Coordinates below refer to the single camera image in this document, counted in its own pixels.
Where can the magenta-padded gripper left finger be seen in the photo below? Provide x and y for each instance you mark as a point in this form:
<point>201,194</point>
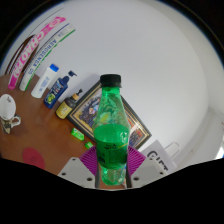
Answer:
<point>75,168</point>

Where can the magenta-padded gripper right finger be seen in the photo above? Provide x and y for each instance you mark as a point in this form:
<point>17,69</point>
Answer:
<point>146,168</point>

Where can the green plastic drink bottle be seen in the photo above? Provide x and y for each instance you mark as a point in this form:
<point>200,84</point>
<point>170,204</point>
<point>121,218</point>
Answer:
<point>111,143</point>

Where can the white paper gift bag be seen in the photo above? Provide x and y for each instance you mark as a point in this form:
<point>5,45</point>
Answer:
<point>160,158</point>

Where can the flat round red coaster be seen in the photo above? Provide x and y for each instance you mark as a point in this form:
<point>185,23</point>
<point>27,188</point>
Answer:
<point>33,158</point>

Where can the framed group photo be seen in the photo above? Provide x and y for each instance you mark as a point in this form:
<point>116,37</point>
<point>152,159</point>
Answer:
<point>85,115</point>

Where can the yellow dark pump bottle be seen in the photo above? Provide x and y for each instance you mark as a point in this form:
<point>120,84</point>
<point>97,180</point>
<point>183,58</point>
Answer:
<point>66,106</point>

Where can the dark blue pump bottle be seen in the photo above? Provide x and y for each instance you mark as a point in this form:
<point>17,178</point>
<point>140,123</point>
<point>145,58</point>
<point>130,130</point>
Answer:
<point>56,90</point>

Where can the white bottle with blue cap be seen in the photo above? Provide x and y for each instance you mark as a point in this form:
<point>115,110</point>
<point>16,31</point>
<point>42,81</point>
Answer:
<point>43,82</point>

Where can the white patterned mug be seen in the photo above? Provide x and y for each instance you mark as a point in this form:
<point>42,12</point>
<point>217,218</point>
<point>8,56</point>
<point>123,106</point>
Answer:
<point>7,106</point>

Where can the white green shuttlecock tube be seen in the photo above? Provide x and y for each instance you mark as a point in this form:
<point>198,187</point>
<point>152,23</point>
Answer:
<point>43,53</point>

